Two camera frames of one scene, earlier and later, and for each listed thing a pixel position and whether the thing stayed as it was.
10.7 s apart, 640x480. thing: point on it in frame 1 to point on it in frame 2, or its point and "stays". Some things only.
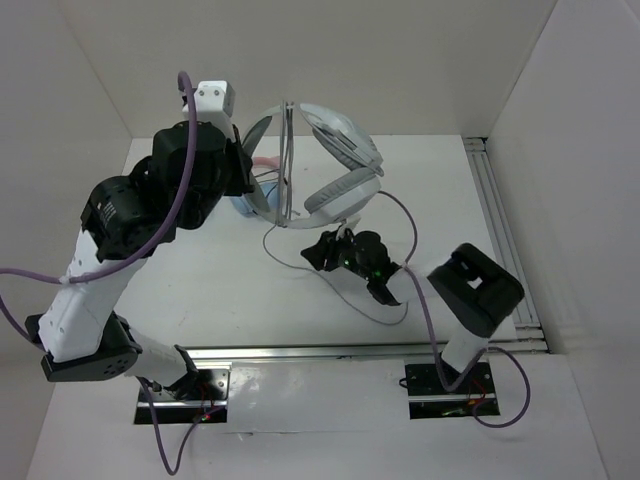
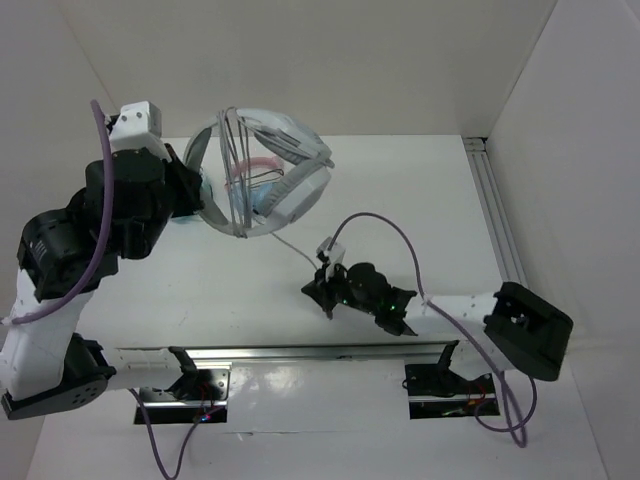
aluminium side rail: x=524 y=334 stays
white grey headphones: x=337 y=197 to x=300 y=180
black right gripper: x=327 y=247 to x=321 y=289
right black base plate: x=474 y=395 stays
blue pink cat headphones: x=266 y=171 stays
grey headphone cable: x=336 y=289 to x=236 y=140
